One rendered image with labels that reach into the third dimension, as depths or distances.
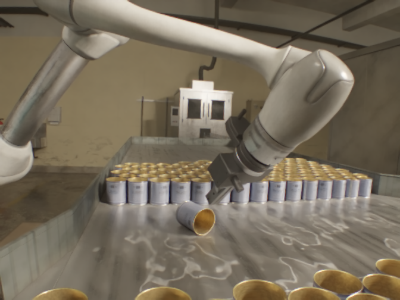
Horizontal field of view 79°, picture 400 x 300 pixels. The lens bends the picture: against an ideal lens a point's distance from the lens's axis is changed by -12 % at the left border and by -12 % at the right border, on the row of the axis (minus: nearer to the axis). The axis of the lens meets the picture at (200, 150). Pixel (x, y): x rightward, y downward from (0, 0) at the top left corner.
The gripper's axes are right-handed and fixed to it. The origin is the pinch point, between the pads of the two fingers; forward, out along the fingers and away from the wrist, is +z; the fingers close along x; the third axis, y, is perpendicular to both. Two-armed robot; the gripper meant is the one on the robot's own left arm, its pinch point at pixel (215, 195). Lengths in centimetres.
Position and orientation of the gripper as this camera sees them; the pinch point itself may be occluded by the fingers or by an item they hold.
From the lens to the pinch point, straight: 63.3
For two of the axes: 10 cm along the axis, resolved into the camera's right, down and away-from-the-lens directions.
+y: 4.0, 7.8, -4.9
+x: 8.0, -0.3, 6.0
